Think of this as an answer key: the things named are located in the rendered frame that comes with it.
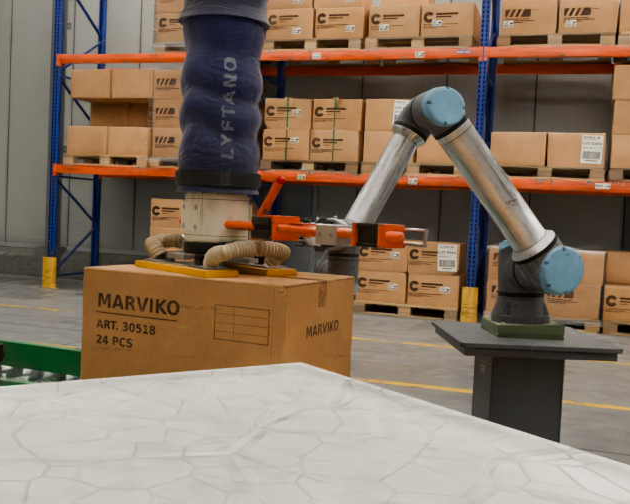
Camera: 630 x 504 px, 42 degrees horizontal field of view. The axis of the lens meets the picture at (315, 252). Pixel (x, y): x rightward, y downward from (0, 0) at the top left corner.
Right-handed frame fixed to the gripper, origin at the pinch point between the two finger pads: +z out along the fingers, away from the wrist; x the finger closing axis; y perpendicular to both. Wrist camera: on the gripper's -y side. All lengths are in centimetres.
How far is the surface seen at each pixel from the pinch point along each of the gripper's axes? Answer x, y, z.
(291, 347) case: -26.3, -4.5, 15.8
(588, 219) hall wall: 25, -4, -845
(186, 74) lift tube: 39, 33, 9
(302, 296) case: -14.6, -4.5, 11.4
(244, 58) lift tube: 43.4, 19.3, 3.8
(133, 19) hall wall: 270, 631, -787
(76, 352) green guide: -44, 88, -23
